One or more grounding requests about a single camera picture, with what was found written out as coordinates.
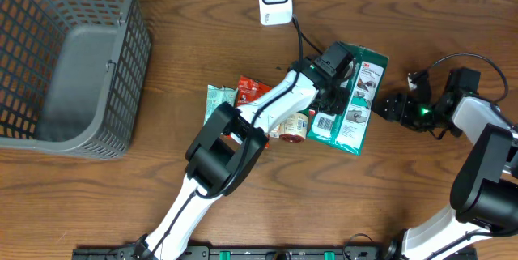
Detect green white 3M package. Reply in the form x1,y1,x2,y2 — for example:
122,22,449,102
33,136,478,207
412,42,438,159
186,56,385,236
307,44,389,156

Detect green-lid white jar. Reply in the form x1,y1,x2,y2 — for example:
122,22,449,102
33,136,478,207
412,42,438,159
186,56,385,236
279,113,308,143

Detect light teal snack packet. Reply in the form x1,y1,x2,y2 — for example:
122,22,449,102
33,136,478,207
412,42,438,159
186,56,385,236
203,85,238,124

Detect red stick packet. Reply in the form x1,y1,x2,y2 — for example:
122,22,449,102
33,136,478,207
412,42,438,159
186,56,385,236
308,109,316,121

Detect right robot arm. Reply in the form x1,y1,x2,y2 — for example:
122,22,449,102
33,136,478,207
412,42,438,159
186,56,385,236
372,67,517,259

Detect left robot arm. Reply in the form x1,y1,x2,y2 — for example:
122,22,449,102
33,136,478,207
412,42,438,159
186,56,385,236
132,57,354,259

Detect small yellow-orange packet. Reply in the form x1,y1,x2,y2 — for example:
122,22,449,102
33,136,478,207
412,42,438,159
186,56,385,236
269,125,281,139

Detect orange-red snack bag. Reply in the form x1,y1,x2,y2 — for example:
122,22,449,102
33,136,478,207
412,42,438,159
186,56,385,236
227,75,272,107

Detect grey plastic mesh basket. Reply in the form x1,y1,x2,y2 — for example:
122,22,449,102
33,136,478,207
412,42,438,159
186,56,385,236
1,0,151,159

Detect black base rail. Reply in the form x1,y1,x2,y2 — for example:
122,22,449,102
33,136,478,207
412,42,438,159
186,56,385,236
72,244,478,260

